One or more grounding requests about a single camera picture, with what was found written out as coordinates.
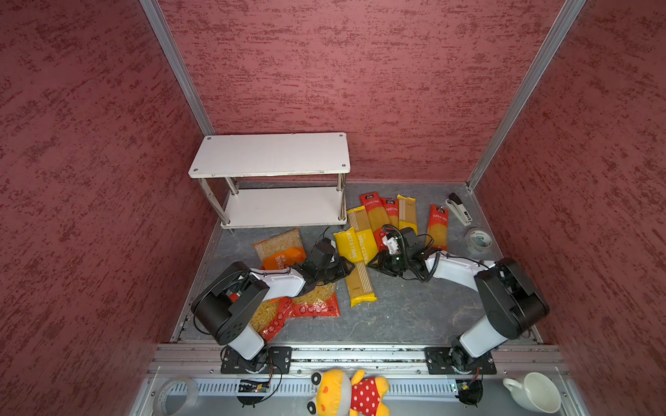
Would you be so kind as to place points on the red macaroni bag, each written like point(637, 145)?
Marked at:
point(321, 302)
point(271, 317)

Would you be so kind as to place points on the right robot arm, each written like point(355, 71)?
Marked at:
point(510, 298)

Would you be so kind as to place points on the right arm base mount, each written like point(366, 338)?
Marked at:
point(455, 361)

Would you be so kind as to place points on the orange pasta bag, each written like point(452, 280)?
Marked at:
point(282, 251)

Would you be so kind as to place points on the grey tape roll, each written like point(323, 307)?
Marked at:
point(479, 240)

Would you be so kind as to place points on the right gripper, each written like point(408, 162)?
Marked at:
point(382, 264)

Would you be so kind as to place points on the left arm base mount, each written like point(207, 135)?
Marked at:
point(270, 360)

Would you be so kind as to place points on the red spaghetti pack large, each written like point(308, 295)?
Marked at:
point(377, 215)

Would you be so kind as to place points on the white two-tier shelf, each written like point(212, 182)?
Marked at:
point(223, 159)

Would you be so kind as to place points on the red macaroni bag right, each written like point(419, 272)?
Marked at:
point(321, 302)

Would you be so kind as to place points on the yellow plush toy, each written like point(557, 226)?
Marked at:
point(338, 394)

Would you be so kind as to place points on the red spaghetti pack right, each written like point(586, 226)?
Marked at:
point(438, 227)

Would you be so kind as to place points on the yellow spaghetti pack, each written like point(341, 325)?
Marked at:
point(407, 213)
point(358, 283)
point(359, 220)

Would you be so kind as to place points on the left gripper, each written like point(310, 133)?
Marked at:
point(342, 268)

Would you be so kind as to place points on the white black stapler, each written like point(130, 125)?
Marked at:
point(456, 206)

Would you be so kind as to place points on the clear tape roll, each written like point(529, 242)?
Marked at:
point(184, 389)

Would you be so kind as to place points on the white ceramic cup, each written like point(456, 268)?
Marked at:
point(534, 392)

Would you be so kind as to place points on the red macaroni bag left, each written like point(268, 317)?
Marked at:
point(271, 317)

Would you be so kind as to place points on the red spaghetti pack middle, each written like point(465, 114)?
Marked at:
point(392, 209)

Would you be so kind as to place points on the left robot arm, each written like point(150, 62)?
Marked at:
point(225, 308)

